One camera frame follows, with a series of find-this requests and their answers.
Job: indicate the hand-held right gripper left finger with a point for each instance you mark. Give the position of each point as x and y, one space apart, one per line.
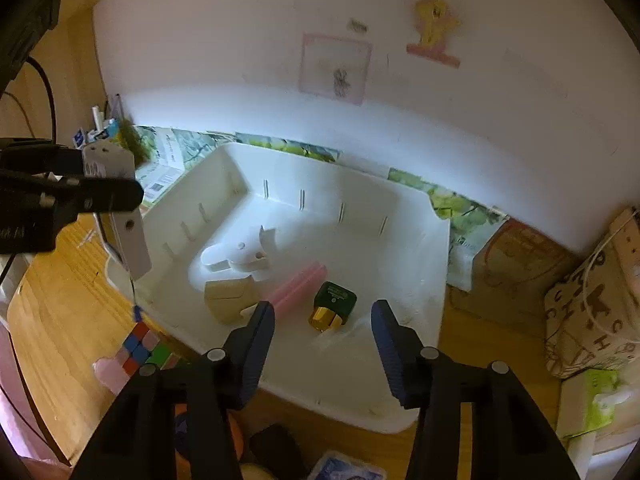
254 357

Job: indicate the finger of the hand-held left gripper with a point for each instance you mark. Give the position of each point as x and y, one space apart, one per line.
45 157
110 195

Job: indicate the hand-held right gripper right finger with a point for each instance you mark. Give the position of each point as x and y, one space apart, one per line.
392 355

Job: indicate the white handheld game console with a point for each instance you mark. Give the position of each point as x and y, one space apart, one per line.
132 245

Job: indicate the green bottle with gold cap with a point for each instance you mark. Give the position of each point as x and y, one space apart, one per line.
332 305

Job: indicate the orange round toy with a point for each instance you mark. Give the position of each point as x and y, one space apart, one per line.
235 435

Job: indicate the pink hair roller clip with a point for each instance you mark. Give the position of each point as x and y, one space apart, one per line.
300 287

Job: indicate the black power adapter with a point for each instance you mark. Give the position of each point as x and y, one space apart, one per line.
280 452

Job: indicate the white plastic handheld device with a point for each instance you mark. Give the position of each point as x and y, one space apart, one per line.
235 255

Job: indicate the multicoloured puzzle cube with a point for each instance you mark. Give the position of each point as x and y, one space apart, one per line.
145 347

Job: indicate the beige round compact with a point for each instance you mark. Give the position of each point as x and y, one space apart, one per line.
255 472

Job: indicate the white plastic storage bin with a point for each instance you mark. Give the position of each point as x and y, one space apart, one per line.
350 240

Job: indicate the blue dental floss box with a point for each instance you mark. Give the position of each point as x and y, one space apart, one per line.
345 469

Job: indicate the pink plastic toy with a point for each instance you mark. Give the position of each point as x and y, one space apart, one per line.
112 372

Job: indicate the white cardboard box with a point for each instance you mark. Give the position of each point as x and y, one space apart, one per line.
162 165

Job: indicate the white tube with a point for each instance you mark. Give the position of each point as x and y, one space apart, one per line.
98 122

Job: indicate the wooden desk hutch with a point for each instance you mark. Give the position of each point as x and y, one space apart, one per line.
75 85

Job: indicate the brown cartoon card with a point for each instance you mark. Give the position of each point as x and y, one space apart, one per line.
520 260

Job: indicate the printed fabric storage bag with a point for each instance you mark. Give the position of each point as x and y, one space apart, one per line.
590 325

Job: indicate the green tissue pack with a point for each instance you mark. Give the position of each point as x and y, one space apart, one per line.
592 402

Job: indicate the white rectangular box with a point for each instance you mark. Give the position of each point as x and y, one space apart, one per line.
585 460

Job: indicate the green leaf wall strip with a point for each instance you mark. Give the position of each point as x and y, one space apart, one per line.
285 145

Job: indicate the pink square wall sticker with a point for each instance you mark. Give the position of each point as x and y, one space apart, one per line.
332 67

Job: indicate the small wall mark sticker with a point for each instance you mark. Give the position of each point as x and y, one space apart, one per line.
358 24

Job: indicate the yellow bear wall sticker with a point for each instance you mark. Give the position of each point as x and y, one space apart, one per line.
432 22

